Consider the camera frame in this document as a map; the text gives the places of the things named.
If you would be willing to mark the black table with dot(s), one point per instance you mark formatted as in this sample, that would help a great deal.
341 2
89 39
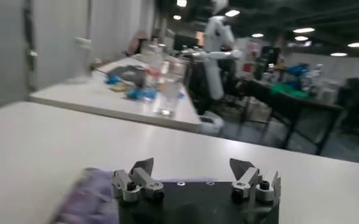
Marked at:
292 103

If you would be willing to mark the blue snack packet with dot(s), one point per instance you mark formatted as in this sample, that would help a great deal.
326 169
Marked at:
112 80
142 93

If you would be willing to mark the water bottle red label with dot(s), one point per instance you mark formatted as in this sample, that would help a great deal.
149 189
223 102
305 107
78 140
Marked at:
155 65

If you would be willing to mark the clear unlabelled water bottle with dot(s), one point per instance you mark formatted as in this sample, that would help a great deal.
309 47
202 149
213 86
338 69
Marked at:
170 91

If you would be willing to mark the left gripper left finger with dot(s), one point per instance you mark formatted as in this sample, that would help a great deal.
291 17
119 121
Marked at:
142 182

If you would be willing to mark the white wheeled humanoid robot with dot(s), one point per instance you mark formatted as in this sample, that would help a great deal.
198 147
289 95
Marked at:
215 79

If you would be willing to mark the blue crate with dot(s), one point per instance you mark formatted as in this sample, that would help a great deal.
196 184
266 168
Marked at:
298 70

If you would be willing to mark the pink garment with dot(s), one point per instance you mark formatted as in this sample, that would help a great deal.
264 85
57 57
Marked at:
138 42

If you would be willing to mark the tan cracker packet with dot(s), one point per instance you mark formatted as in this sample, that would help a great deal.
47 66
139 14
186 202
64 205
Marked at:
120 87

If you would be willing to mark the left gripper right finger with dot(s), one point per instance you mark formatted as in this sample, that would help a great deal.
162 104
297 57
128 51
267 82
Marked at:
246 179

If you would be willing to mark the black office chair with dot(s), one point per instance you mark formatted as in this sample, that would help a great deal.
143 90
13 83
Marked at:
353 103

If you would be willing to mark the white rectangular desk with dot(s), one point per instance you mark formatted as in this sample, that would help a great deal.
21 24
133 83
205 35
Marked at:
100 103

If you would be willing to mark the green cloth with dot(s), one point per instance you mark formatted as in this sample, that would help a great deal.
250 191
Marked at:
289 90

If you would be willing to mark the purple t-shirt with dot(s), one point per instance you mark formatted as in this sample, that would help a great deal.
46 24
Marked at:
87 201

